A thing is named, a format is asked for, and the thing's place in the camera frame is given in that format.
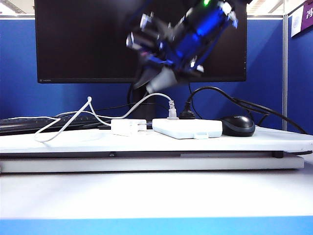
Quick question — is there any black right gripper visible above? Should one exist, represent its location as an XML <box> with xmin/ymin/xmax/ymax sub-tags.
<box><xmin>133</xmin><ymin>44</ymin><xmax>205</xmax><ymax>93</ymax></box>

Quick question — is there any white charger block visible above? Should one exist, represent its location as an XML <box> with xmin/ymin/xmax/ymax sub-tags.
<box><xmin>110</xmin><ymin>119</ymin><xmax>154</xmax><ymax>137</ymax></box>

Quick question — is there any black monitor stand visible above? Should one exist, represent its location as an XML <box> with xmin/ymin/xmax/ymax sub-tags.
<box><xmin>97</xmin><ymin>80</ymin><xmax>172</xmax><ymax>130</ymax></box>

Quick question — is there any white power strip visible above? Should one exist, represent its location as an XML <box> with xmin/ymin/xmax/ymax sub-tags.
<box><xmin>152</xmin><ymin>118</ymin><xmax>223</xmax><ymax>140</ymax></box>

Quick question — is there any white desk riser board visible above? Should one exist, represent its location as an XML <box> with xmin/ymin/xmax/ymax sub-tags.
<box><xmin>0</xmin><ymin>126</ymin><xmax>313</xmax><ymax>173</ymax></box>

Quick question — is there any black computer monitor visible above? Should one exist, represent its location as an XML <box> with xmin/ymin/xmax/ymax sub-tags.
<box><xmin>34</xmin><ymin>0</ymin><xmax>247</xmax><ymax>84</ymax></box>

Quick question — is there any black computer mouse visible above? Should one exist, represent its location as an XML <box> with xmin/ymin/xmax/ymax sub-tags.
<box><xmin>220</xmin><ymin>115</ymin><xmax>256</xmax><ymax>137</ymax></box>

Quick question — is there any black keyboard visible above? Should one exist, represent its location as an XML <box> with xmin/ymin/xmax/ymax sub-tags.
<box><xmin>0</xmin><ymin>116</ymin><xmax>112</xmax><ymax>136</ymax></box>

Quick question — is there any white cable with grey plug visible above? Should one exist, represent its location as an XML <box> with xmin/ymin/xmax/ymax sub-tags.
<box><xmin>55</xmin><ymin>93</ymin><xmax>177</xmax><ymax>121</ymax></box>

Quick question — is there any thin black mouse cord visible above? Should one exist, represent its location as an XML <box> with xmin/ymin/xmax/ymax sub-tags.
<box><xmin>187</xmin><ymin>82</ymin><xmax>198</xmax><ymax>115</ymax></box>

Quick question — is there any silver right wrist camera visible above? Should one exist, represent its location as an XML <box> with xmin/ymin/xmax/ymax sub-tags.
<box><xmin>126</xmin><ymin>13</ymin><xmax>177</xmax><ymax>52</ymax></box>

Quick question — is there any black power cable with plug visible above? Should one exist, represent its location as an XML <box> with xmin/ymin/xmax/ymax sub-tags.
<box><xmin>179</xmin><ymin>87</ymin><xmax>308</xmax><ymax>135</ymax></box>

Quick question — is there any thin white charging cable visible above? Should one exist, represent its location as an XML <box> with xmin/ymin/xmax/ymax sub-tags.
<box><xmin>0</xmin><ymin>96</ymin><xmax>113</xmax><ymax>142</ymax></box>

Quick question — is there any silver partition post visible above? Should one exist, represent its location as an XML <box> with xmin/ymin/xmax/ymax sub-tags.
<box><xmin>282</xmin><ymin>14</ymin><xmax>290</xmax><ymax>132</ymax></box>

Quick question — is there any purple wall sign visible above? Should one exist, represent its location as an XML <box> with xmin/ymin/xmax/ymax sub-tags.
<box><xmin>291</xmin><ymin>0</ymin><xmax>313</xmax><ymax>39</ymax></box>

